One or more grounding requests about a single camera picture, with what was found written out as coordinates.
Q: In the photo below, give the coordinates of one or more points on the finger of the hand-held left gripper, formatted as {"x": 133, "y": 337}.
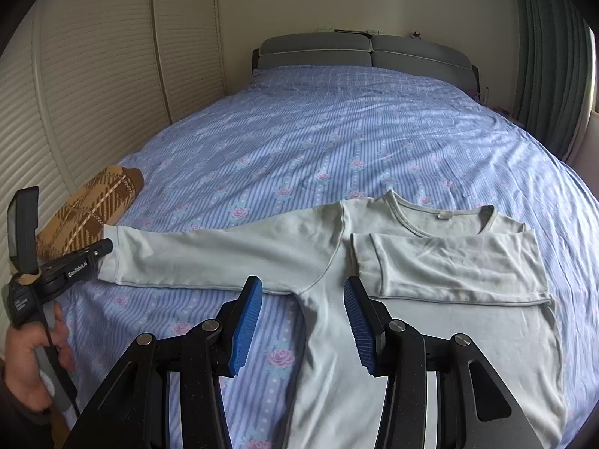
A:
{"x": 103, "y": 247}

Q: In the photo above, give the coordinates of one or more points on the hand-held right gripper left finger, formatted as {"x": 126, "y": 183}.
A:
{"x": 245, "y": 322}

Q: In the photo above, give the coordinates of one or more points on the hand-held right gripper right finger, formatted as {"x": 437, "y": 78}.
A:
{"x": 358, "y": 327}

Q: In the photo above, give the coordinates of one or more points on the pale green long-sleeve shirt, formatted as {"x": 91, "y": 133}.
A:
{"x": 327, "y": 252}

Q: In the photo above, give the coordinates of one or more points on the person's left forearm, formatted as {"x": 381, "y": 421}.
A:
{"x": 18, "y": 425}

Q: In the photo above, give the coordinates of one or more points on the person's left hand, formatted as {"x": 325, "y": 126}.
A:
{"x": 25, "y": 360}

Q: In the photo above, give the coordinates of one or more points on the brown plaid sweater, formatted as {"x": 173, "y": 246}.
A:
{"x": 93, "y": 206}

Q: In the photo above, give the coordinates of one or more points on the white louvered wardrobe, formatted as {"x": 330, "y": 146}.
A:
{"x": 103, "y": 79}

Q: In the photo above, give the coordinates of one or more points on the blue floral bedsheet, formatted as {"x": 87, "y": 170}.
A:
{"x": 327, "y": 140}

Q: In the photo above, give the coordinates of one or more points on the grey padded headboard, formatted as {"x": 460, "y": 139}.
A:
{"x": 327, "y": 54}

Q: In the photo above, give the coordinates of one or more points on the grey-green curtain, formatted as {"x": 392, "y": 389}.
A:
{"x": 547, "y": 56}

